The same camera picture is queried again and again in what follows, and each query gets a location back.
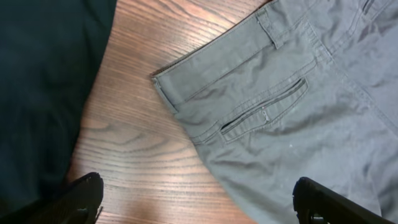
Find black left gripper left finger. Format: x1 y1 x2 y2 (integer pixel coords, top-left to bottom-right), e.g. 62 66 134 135
1 172 104 224

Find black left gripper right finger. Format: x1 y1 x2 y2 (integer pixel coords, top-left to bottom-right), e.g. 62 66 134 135
292 177 393 224

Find grey shorts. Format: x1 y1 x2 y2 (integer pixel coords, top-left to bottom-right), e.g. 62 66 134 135
152 0 397 223

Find black t-shirt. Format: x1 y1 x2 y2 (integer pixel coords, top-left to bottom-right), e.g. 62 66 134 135
1 0 116 215

